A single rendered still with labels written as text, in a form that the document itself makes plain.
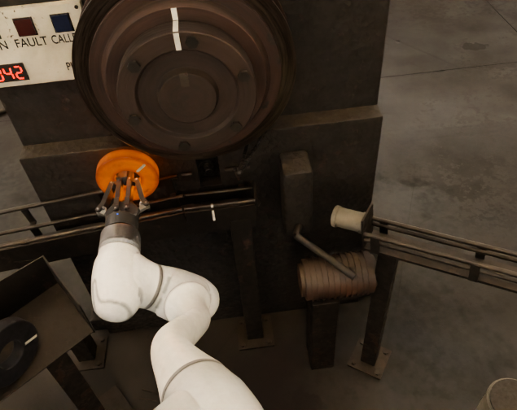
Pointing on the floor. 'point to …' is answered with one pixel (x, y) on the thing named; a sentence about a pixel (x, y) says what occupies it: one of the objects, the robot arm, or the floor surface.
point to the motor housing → (313, 270)
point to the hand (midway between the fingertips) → (126, 171)
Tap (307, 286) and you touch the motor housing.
